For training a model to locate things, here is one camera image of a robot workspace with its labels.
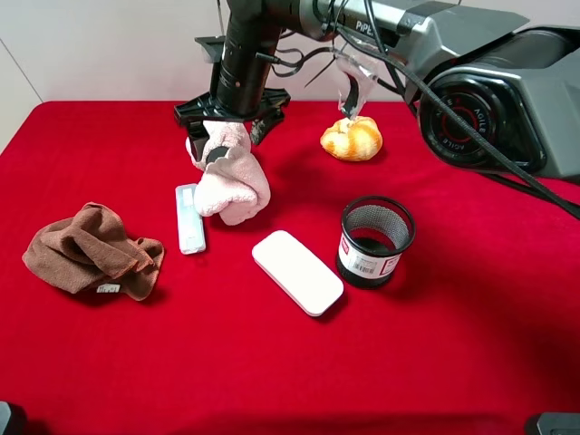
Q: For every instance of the dark base right corner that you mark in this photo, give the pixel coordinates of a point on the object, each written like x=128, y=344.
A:
x=553, y=423

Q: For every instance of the red velvet table cloth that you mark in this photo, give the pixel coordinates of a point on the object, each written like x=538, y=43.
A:
x=477, y=331

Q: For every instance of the dark base left corner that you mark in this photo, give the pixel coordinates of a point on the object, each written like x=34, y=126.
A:
x=12, y=419

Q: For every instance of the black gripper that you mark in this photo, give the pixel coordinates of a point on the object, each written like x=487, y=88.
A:
x=237, y=91

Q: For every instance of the pink fleece towel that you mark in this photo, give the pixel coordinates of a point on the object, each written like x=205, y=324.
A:
x=233, y=184

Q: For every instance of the brown crumpled cloth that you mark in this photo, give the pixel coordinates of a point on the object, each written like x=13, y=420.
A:
x=91, y=251

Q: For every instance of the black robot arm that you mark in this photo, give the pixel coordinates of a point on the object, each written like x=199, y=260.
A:
x=516, y=85

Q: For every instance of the clear slim plastic case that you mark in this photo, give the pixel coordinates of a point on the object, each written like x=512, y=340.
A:
x=191, y=233

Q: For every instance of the orange plush bread toy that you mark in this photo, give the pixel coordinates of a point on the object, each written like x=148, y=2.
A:
x=353, y=140

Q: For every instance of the black mesh pen holder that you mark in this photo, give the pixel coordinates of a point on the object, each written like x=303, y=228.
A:
x=375, y=232

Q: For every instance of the dark base corner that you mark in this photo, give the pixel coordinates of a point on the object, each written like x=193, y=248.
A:
x=12, y=419
x=553, y=423

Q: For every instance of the white flat oval case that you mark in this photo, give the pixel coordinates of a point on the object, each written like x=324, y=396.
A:
x=304, y=277

